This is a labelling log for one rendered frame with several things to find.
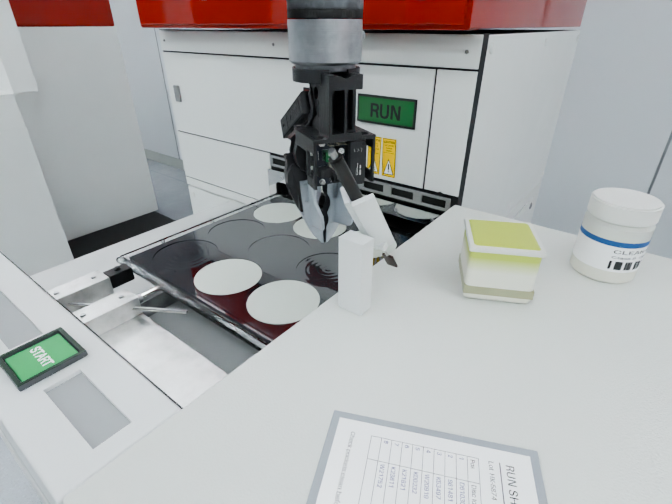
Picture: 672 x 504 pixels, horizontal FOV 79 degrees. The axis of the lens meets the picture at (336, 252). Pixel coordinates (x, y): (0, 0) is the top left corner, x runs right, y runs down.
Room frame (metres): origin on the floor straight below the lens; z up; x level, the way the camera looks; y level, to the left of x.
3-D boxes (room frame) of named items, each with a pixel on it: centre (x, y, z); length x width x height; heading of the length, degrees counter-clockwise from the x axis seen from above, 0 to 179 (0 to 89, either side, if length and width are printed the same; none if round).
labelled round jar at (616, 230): (0.43, -0.33, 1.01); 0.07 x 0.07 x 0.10
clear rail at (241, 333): (0.46, 0.21, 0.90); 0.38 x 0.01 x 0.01; 52
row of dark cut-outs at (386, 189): (0.78, -0.02, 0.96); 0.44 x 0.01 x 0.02; 52
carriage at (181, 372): (0.38, 0.25, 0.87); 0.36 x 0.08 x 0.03; 52
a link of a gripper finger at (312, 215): (0.46, 0.02, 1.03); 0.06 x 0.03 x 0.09; 24
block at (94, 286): (0.48, 0.37, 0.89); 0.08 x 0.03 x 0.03; 142
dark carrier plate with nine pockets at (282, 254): (0.60, 0.10, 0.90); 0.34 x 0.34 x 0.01; 52
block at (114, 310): (0.43, 0.31, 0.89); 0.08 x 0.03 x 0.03; 142
